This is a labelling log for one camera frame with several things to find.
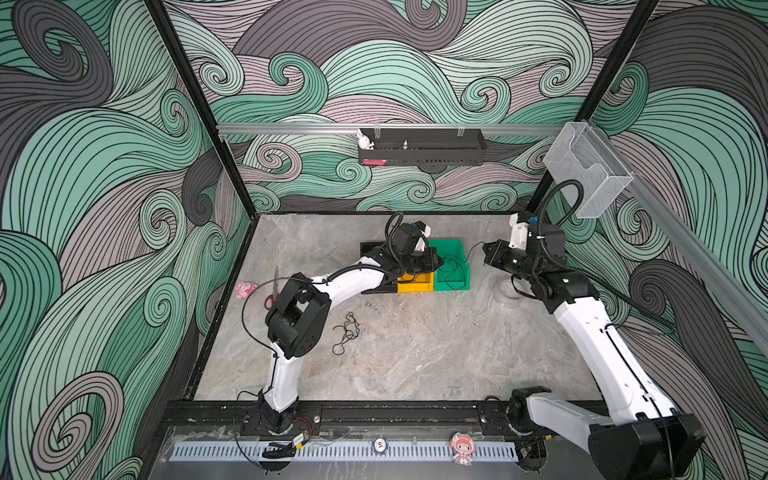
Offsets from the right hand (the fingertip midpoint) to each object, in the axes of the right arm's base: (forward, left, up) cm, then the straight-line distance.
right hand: (485, 245), depth 76 cm
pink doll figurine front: (-41, +8, -23) cm, 48 cm away
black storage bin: (-13, +25, +1) cm, 28 cm away
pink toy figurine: (-1, +72, -23) cm, 75 cm away
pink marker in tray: (+28, +29, +5) cm, 41 cm away
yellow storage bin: (+5, +14, -28) cm, 31 cm away
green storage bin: (+3, +4, -18) cm, 19 cm away
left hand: (+2, +8, -10) cm, 13 cm away
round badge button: (-41, +27, -26) cm, 55 cm away
